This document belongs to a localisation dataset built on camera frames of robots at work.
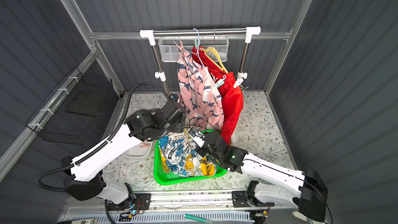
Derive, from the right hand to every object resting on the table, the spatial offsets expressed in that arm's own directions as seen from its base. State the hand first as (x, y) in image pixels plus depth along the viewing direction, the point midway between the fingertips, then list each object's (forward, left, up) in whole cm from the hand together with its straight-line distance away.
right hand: (197, 135), depth 74 cm
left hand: (+1, +7, +10) cm, 13 cm away
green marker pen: (-31, 0, -20) cm, 37 cm away
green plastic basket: (-14, +18, -20) cm, 31 cm away
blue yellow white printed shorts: (-6, +9, -12) cm, 16 cm away
